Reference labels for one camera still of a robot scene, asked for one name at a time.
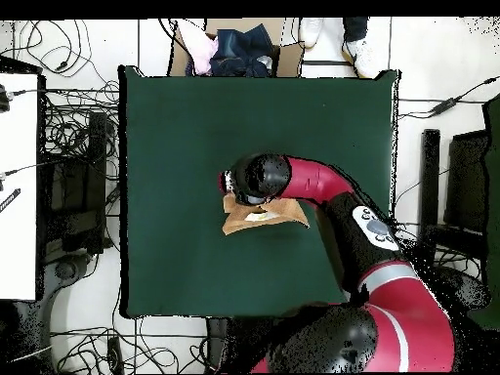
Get dark green table cloth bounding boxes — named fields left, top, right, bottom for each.
left=118, top=64, right=399, bottom=319

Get black cable bundle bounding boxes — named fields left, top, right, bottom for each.
left=401, top=224, right=483, bottom=278

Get dark green fabric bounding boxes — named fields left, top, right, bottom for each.
left=464, top=95, right=500, bottom=329

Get tangled black cables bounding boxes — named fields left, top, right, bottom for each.
left=0, top=19, right=120, bottom=177

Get pink garment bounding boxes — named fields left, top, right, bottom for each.
left=177, top=21, right=220, bottom=76

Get brown cardboard box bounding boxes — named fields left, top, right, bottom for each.
left=168, top=18, right=306, bottom=78

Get black equipment stand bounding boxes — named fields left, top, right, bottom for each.
left=417, top=128, right=489, bottom=267
left=46, top=110, right=108, bottom=255

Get dark blue jeans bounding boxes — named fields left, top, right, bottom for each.
left=210, top=23, right=276, bottom=78

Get person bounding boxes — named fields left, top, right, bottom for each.
left=298, top=17, right=378, bottom=78

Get black power strip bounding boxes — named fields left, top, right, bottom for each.
left=106, top=335, right=125, bottom=374

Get black power adapter with cable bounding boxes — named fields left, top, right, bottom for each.
left=397, top=75, right=500, bottom=120

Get white desk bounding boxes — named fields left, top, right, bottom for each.
left=0, top=71, right=40, bottom=302

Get orange-brown terry towel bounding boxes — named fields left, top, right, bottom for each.
left=221, top=191, right=311, bottom=236

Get loose black floor cables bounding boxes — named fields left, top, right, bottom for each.
left=50, top=317, right=208, bottom=374

